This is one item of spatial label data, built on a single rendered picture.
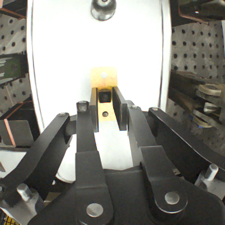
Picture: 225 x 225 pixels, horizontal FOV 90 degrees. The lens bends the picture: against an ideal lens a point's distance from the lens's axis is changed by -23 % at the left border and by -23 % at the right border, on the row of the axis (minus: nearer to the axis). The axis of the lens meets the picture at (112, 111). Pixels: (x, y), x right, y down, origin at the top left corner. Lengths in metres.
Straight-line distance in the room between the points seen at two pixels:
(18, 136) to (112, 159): 0.20
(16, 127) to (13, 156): 0.07
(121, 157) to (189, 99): 0.16
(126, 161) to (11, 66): 0.26
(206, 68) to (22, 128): 0.69
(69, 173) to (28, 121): 0.13
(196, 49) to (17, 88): 0.74
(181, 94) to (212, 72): 0.48
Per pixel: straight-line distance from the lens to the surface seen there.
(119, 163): 0.29
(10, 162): 0.36
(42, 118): 0.25
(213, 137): 0.92
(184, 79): 0.25
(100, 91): 0.21
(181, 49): 0.60
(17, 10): 0.33
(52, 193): 0.38
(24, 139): 0.32
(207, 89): 0.20
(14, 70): 0.24
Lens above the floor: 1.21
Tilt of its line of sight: 66 degrees down
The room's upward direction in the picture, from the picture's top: 165 degrees clockwise
